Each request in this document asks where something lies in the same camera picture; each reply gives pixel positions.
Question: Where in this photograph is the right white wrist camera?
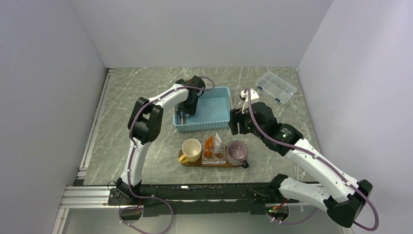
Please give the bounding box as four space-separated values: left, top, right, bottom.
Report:
240 88 260 112

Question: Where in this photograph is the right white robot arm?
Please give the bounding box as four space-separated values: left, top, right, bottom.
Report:
228 102 379 231

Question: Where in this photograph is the light blue plastic basket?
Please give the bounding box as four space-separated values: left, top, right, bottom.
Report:
172 87 233 132

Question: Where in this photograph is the grey toothbrush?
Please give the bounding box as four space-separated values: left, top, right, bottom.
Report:
177 112 186 125

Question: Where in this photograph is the orange capped toothpaste tube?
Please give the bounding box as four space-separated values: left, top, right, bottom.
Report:
204 135 213 158

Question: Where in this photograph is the yellow ceramic mug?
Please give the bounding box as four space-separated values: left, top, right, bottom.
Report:
178 138 202 164

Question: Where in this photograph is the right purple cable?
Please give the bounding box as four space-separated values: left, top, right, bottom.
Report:
244 88 379 232

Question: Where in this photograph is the brown wooden oval tray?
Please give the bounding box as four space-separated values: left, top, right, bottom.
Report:
182 153 240 168

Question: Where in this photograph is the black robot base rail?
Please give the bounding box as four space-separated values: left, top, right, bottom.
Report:
108 182 287 217

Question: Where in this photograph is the clear acrylic toothbrush holder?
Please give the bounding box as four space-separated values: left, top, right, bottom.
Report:
202 141 227 164

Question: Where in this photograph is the purple ceramic mug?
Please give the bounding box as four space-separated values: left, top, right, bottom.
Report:
226 140 249 169

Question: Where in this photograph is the clear plastic compartment box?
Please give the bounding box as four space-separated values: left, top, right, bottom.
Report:
255 71 298 104

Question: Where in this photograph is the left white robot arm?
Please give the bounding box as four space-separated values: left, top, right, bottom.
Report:
116 76 208 205

